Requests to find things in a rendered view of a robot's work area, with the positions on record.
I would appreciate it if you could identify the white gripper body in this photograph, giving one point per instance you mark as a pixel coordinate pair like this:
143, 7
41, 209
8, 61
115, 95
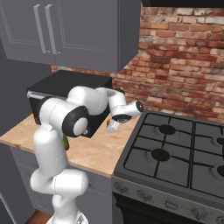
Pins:
113, 126

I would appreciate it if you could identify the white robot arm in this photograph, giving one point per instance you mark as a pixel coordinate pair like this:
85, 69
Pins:
48, 157

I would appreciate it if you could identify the green cucumber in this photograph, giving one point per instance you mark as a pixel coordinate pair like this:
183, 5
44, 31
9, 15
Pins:
66, 143

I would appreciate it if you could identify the orange fruit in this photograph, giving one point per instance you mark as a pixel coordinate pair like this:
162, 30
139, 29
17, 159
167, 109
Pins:
109, 121

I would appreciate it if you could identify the grey stove knob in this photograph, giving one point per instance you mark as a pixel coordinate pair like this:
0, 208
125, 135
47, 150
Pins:
198, 213
120, 187
220, 220
144, 195
171, 204

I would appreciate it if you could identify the grey base cupboard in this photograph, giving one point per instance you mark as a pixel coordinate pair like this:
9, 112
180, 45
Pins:
99, 189

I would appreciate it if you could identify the grey gas hob stove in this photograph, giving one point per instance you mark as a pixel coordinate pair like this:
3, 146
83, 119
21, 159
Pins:
175, 151

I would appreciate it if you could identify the black microwave oven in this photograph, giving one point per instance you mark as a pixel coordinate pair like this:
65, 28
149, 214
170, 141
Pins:
62, 81

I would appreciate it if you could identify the black oven door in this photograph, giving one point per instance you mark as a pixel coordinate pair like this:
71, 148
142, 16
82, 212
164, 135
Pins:
140, 213

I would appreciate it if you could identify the grey tall housing panel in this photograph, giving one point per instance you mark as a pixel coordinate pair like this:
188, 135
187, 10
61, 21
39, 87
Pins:
14, 102

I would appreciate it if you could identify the black extractor hood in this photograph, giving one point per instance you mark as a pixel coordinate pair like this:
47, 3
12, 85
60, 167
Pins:
180, 3

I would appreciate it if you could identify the grey wall cupboard carcass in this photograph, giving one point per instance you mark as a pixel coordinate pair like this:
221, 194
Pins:
129, 32

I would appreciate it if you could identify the grey wall cupboard door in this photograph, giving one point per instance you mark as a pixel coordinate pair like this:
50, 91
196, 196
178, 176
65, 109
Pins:
17, 29
87, 32

